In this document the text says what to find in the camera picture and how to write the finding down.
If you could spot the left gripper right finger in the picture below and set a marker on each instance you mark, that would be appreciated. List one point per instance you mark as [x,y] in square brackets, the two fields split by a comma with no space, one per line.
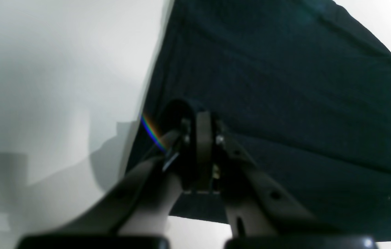
[255,204]

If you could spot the black T-shirt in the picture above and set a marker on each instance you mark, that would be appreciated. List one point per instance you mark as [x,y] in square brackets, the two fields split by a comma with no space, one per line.
[305,89]

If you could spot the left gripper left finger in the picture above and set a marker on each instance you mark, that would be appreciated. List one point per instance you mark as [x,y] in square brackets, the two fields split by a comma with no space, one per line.
[140,203]

